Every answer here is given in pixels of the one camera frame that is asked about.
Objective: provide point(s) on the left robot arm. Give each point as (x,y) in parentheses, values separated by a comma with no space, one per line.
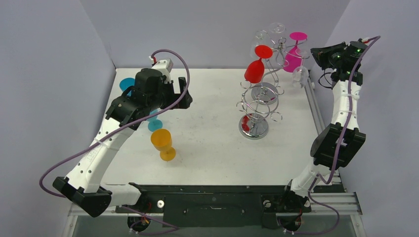
(82,185)

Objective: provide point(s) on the orange wine glass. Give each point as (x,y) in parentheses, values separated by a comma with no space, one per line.
(162,141)

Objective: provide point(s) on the pink wine glass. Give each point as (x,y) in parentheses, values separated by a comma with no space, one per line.
(293,59)

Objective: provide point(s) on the red wine glass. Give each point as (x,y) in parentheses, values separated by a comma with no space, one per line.
(255,70)

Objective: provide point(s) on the chrome wine glass rack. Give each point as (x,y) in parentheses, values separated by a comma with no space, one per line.
(260,101)

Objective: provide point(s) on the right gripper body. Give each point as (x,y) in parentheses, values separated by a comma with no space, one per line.
(326,53)

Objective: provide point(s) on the blue wine glass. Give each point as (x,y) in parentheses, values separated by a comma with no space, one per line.
(154,124)
(126,84)

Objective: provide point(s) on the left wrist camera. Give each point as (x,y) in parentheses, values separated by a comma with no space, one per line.
(164,66)

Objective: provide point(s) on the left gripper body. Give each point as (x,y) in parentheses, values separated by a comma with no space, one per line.
(166,97)

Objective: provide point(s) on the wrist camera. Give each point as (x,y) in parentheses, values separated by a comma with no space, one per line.
(164,66)
(365,40)

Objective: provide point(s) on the clear glass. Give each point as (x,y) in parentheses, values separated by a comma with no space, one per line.
(300,73)
(277,28)

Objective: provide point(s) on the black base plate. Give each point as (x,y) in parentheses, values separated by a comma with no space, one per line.
(220,206)

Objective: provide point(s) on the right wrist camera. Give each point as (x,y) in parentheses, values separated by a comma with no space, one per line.
(365,40)

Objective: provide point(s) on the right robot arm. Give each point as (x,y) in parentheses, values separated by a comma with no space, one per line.
(347,59)

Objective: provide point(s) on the clear glass on rack top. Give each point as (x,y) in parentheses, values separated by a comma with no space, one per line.
(277,28)

